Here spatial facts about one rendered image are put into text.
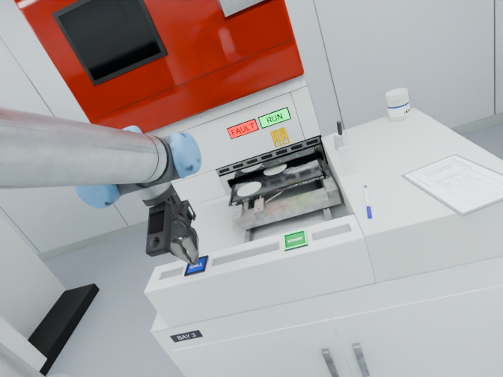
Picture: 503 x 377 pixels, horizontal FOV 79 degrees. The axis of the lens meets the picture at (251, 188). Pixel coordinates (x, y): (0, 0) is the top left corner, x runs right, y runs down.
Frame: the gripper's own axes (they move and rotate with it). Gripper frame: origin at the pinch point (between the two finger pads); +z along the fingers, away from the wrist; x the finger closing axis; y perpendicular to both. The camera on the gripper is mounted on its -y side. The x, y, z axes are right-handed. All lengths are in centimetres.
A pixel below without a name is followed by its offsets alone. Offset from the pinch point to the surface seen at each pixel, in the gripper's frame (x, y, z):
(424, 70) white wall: -139, 207, 32
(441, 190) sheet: -60, 4, 1
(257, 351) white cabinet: -5.9, -4.2, 32.0
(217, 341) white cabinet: 3.6, -4.0, 25.2
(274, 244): -20.6, 2.2, 2.5
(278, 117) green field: -28, 58, -12
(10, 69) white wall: 180, 207, -86
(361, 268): -38.8, -3.9, 10.5
